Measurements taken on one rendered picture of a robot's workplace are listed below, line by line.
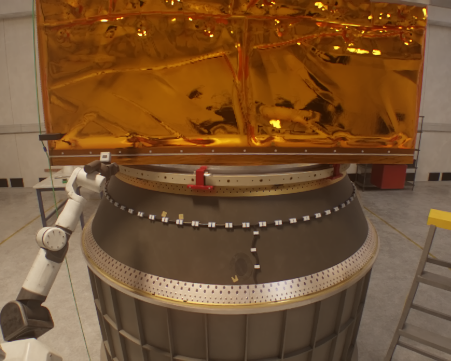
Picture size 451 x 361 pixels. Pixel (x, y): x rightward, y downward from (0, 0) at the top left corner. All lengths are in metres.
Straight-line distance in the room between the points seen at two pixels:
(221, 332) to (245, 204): 0.64
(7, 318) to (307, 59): 1.55
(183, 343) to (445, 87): 8.76
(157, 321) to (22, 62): 7.35
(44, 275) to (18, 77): 7.39
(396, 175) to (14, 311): 1.84
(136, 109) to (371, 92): 1.13
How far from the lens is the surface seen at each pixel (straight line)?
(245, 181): 1.38
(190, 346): 1.65
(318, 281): 1.55
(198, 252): 1.42
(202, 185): 1.38
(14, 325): 1.12
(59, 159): 1.66
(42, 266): 1.12
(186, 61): 1.39
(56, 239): 1.09
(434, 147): 9.25
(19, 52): 8.32
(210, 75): 1.39
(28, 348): 1.06
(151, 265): 1.52
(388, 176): 1.78
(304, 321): 1.64
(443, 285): 1.76
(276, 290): 1.44
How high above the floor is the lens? 2.05
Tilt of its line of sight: 15 degrees down
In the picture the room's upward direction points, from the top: straight up
